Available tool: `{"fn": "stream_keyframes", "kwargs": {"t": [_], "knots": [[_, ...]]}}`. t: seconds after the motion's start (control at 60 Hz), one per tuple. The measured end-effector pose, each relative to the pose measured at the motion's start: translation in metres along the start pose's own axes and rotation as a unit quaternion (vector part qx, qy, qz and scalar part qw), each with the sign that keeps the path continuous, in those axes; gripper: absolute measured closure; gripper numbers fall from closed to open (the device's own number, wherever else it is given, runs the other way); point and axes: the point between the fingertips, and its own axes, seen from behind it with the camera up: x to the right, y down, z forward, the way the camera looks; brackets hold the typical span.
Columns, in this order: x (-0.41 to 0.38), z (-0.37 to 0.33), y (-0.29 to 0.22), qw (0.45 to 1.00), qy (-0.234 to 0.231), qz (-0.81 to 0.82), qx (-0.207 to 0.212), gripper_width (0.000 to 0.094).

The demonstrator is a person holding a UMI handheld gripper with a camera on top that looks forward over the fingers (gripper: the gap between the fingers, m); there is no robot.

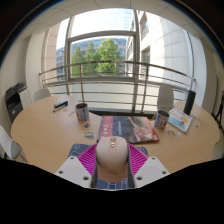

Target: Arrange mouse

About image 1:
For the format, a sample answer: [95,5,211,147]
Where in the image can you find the metal balcony railing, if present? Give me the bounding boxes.
[38,60,198,114]

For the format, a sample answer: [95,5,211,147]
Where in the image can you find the printed mug with dark rim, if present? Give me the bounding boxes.
[74,102,90,123]

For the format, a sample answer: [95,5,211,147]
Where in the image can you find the tall black speaker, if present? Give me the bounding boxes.
[183,89,197,116]

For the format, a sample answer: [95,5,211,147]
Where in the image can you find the small black box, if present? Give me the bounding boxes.
[52,99,69,113]

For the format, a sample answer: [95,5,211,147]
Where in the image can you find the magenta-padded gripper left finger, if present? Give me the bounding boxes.
[54,143,99,189]

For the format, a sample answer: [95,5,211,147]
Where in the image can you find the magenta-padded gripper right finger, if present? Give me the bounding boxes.
[127,143,171,189]

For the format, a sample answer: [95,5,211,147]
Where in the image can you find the red and grey magazine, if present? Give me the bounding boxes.
[96,115,161,145]

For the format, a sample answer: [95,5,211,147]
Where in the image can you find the white shell chair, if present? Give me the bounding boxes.
[32,87,52,104]
[156,84,175,111]

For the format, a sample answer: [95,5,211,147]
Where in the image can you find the pale pink computer mouse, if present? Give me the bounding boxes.
[95,135,130,183]

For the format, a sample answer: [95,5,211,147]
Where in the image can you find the white and blue booklet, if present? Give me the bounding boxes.
[167,107,194,134]

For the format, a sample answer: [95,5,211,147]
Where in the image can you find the dark blue patterned mouse pad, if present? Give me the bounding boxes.
[68,143,149,191]

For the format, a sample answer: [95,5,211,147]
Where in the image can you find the black printer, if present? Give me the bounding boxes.
[4,81,33,124]

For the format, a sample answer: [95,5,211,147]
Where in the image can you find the white chair with wooden legs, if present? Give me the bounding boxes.
[0,124,28,164]

